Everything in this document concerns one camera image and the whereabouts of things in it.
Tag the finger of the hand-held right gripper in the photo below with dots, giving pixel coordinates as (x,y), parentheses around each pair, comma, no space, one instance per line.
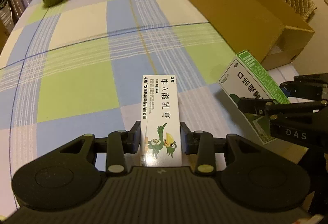
(249,105)
(285,91)

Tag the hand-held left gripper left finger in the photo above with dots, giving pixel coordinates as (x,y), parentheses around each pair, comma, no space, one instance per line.
(133,137)

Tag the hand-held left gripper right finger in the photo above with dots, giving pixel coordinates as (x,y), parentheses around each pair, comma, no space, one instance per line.
(188,140)

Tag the green medicine box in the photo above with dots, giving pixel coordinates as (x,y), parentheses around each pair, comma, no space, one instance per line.
(246,80)

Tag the long white ointment box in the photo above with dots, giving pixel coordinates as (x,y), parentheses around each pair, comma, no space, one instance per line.
(161,111)

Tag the brown cardboard box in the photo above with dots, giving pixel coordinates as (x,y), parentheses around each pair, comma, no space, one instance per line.
(243,9)

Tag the checked tablecloth desktop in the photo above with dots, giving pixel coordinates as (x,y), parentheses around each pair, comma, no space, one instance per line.
(76,85)

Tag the stack of white bowls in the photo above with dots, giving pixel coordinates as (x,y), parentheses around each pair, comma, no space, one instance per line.
(6,9)

